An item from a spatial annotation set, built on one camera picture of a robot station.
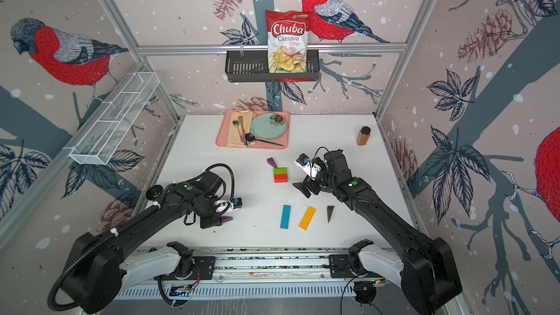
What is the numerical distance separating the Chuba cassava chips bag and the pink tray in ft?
1.15

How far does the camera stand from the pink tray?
3.65 feet

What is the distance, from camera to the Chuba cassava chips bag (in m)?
0.85
